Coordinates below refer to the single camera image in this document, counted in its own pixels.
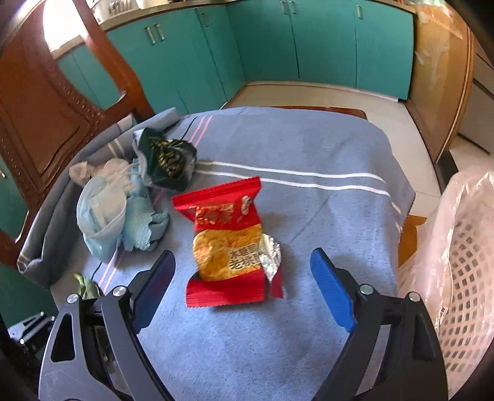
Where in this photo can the blue striped towel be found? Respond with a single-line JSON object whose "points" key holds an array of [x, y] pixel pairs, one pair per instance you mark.
{"points": [[308, 231]]}

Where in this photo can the crumpled plastic snack packet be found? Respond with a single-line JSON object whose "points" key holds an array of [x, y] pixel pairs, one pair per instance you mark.
{"points": [[166, 162]]}

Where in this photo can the clear plastic bin liner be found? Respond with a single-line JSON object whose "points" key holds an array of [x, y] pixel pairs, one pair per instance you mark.
{"points": [[444, 231]]}

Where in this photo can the green vegetable leaf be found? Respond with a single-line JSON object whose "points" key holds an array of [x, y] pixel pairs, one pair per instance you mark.
{"points": [[88, 287]]}

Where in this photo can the teal base kitchen cabinets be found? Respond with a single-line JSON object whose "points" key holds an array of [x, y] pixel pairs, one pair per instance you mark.
{"points": [[316, 46]]}

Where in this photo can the carved wooden chair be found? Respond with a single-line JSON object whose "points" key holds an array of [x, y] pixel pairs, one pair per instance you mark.
{"points": [[38, 115]]}

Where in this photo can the teal crumpled paper towel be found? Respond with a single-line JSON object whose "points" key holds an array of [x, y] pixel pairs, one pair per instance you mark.
{"points": [[144, 227]]}

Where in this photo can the bright window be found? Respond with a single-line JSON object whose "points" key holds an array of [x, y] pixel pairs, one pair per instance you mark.
{"points": [[58, 19]]}

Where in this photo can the light blue face mask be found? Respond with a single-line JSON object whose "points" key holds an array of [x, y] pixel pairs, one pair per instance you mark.
{"points": [[100, 216]]}

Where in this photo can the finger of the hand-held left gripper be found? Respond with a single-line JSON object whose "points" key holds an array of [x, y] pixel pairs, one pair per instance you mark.
{"points": [[29, 327]]}

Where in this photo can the white plastic lattice basket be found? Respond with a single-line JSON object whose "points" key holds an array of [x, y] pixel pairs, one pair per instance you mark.
{"points": [[467, 277]]}

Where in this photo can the wood-framed glass sliding door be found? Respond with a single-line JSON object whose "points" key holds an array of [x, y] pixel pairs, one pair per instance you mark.
{"points": [[436, 77]]}

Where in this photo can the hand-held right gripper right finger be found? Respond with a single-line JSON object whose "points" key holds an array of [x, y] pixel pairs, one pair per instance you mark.
{"points": [[332, 293]]}

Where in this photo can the low wooden stool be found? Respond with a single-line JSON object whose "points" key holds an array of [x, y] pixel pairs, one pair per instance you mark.
{"points": [[411, 235]]}

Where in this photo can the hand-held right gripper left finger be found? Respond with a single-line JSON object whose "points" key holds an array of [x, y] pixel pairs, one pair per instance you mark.
{"points": [[154, 293]]}

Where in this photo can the red snack wrapper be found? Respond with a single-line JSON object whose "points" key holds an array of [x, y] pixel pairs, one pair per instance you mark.
{"points": [[227, 250]]}

